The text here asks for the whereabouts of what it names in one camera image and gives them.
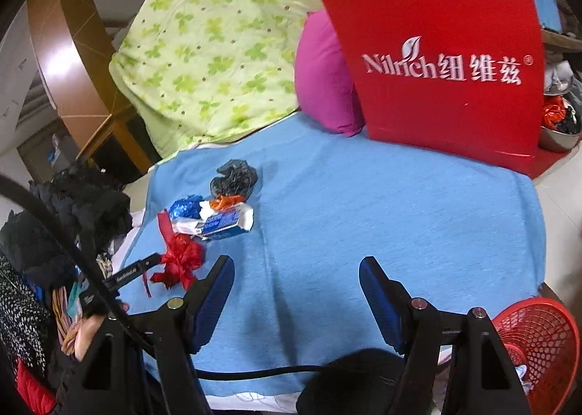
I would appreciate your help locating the red cloth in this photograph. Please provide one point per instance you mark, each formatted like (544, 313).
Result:
(32, 392)

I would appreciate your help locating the pile of dark clothes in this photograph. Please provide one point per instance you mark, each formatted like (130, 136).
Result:
(68, 215)

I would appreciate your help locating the pale pink bed sheet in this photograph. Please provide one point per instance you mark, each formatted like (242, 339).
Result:
(135, 233)

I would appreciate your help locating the striped colourful cloth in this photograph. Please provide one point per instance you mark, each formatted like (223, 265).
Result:
(68, 310)

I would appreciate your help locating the crumpled black plastic bag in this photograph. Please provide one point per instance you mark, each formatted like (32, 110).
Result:
(234, 178)

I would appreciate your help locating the red plastic mesh basket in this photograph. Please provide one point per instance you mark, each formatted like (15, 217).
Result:
(539, 342)

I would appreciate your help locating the blue fleece blanket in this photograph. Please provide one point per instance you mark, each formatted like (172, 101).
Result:
(363, 206)

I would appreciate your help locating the pink pillow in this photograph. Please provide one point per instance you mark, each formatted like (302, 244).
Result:
(323, 78)

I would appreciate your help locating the blue plastic bag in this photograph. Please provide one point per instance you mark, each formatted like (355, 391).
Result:
(184, 208)

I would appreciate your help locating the red shopping bag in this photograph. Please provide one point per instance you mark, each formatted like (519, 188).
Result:
(445, 60)

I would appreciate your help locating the orange wrapper scrap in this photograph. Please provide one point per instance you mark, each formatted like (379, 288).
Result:
(223, 201)

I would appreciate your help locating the brown wooden furniture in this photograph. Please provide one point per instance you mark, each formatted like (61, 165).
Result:
(68, 60)

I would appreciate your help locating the red ribbon bow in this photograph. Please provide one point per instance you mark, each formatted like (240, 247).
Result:
(182, 258)

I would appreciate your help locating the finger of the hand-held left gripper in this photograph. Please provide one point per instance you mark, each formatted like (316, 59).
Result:
(135, 268)

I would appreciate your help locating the green clover print quilt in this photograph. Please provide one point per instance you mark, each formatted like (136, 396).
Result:
(218, 33)

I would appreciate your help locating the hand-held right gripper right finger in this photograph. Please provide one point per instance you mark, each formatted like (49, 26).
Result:
(383, 302)

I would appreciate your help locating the person's left hand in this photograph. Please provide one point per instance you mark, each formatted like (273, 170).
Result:
(85, 338)

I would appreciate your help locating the black dotted cloth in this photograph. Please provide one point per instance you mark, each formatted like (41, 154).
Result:
(20, 319)

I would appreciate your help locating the white and blue carton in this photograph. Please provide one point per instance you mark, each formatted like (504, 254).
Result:
(223, 220)

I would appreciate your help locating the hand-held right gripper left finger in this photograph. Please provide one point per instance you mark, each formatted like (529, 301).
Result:
(213, 302)

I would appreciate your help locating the metal bowl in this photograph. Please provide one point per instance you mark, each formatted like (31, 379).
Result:
(558, 138)

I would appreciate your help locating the black round foam object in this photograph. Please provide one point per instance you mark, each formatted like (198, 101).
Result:
(354, 385)

